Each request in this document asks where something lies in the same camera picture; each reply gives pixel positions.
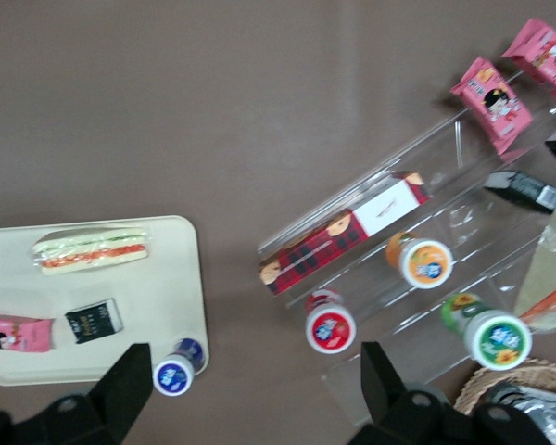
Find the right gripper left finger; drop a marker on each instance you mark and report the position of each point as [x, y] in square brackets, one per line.
[116, 398]

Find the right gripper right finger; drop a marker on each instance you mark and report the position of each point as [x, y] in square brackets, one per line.
[384, 408]

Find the triangle sandwich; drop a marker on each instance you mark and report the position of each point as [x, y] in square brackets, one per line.
[549, 269]
[92, 250]

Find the beige plastic serving tray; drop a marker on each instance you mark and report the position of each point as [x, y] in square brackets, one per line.
[134, 278]

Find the blue lid yogurt bottle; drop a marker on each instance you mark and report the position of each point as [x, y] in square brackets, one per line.
[171, 375]

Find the oval wicker basket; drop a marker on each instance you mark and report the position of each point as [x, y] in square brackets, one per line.
[472, 385]

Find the red lid yogurt bottle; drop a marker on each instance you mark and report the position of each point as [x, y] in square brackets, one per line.
[329, 326]

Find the pink cartoon snack packet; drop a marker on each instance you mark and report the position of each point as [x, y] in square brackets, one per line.
[18, 336]
[491, 104]
[547, 60]

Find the green lid yogurt bottle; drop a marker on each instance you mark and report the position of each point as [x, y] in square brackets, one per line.
[498, 343]

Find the orange lid yogurt bottle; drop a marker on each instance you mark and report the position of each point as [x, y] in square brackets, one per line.
[426, 266]

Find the stacked aluminium foil containers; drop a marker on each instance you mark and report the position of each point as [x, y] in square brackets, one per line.
[547, 412]

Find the red plaid cookie box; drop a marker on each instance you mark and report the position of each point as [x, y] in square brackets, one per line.
[333, 241]

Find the clear acrylic tiered snack shelf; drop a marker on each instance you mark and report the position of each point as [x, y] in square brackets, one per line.
[468, 218]

